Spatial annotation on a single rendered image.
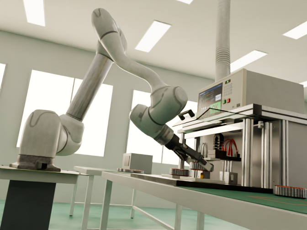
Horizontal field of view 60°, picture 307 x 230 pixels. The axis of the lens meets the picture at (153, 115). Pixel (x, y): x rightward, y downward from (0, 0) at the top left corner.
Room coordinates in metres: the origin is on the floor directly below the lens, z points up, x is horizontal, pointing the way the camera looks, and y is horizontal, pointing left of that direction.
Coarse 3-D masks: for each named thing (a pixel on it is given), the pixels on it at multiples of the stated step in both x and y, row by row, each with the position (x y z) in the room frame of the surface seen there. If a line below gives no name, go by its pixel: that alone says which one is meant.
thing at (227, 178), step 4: (220, 172) 1.33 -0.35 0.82; (224, 172) 1.29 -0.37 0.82; (228, 172) 1.26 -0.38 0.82; (232, 172) 1.27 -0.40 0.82; (220, 176) 1.32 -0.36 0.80; (224, 176) 1.29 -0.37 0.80; (228, 176) 1.26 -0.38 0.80; (236, 176) 1.27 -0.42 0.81; (224, 180) 1.29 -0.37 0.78; (228, 180) 1.26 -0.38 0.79; (236, 180) 1.28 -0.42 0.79
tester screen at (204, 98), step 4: (220, 84) 1.38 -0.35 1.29; (212, 88) 1.45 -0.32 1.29; (216, 88) 1.41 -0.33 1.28; (220, 88) 1.37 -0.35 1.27; (204, 92) 1.54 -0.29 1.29; (208, 92) 1.49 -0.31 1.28; (212, 92) 1.45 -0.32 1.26; (216, 92) 1.41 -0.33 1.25; (220, 92) 1.37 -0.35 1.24; (200, 96) 1.58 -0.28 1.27; (204, 96) 1.53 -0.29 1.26; (208, 96) 1.49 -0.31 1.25; (212, 96) 1.44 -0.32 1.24; (200, 100) 1.58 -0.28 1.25; (204, 100) 1.53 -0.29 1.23; (208, 100) 1.48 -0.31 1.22; (220, 100) 1.37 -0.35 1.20; (200, 104) 1.57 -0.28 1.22; (204, 104) 1.53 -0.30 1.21; (208, 104) 1.48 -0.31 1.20; (200, 108) 1.57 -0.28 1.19; (220, 108) 1.37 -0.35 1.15
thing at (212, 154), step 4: (208, 152) 1.30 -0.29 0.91; (212, 152) 1.26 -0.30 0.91; (216, 152) 1.24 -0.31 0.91; (220, 152) 1.25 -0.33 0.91; (224, 152) 1.26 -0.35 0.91; (208, 156) 1.29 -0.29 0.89; (212, 156) 1.26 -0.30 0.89; (216, 156) 1.24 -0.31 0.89; (220, 156) 1.25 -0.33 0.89; (224, 156) 1.26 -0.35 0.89; (228, 156) 1.26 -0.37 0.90; (232, 156) 1.28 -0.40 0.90; (212, 160) 1.27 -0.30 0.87; (216, 160) 1.25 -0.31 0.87; (228, 160) 1.30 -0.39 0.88; (232, 160) 1.28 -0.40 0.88; (236, 160) 1.28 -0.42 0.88; (240, 160) 1.28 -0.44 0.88; (228, 164) 1.30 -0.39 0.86; (232, 164) 1.28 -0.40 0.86; (228, 168) 1.30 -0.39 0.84; (232, 168) 1.28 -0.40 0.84
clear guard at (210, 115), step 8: (200, 112) 1.08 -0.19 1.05; (208, 112) 1.10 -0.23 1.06; (216, 112) 1.09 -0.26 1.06; (224, 112) 1.07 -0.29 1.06; (232, 112) 1.07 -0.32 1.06; (184, 120) 1.16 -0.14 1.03; (192, 120) 1.05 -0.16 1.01; (200, 120) 1.29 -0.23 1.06; (208, 120) 1.27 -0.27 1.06; (216, 120) 1.25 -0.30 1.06; (224, 120) 1.23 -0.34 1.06; (232, 120) 1.22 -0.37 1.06; (240, 120) 1.20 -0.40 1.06
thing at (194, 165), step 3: (192, 162) 1.23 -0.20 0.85; (195, 162) 1.22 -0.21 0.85; (192, 165) 1.23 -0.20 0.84; (195, 165) 1.22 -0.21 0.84; (198, 165) 1.21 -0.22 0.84; (213, 165) 1.23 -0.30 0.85; (192, 168) 1.23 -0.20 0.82; (195, 168) 1.21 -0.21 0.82; (198, 168) 1.21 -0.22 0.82; (201, 168) 1.20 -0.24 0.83; (204, 168) 1.21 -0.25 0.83; (213, 168) 1.23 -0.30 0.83; (204, 171) 1.29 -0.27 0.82; (207, 171) 1.22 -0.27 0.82; (210, 171) 1.22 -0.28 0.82
